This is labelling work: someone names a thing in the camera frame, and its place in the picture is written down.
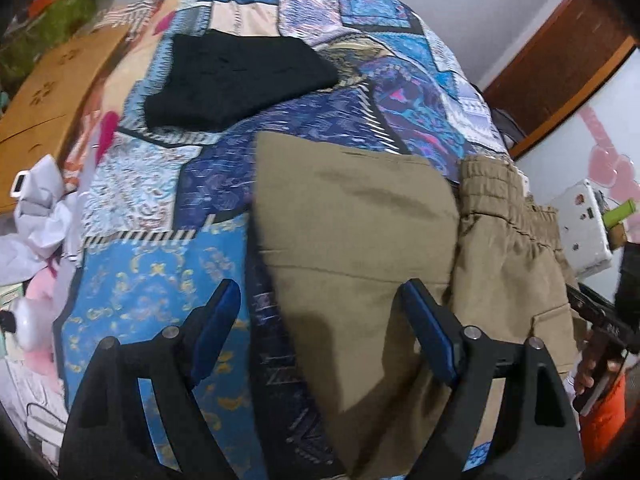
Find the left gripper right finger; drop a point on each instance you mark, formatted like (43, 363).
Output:
(535, 435)

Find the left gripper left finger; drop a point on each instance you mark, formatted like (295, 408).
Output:
(135, 415)

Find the khaki pants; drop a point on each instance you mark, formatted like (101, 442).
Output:
(340, 229)

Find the right hand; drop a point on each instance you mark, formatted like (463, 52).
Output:
(595, 346)

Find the white crumpled cloth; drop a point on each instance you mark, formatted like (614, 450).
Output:
(46, 220)

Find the brown wooden door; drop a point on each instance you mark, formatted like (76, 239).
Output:
(574, 53)

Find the blue patchwork bedspread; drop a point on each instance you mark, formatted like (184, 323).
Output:
(164, 212)

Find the wooden headboard panel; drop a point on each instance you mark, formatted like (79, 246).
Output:
(41, 118)

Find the black folded garment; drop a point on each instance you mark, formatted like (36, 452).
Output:
(218, 79)

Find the green storage bag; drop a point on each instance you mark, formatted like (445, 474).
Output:
(22, 49)

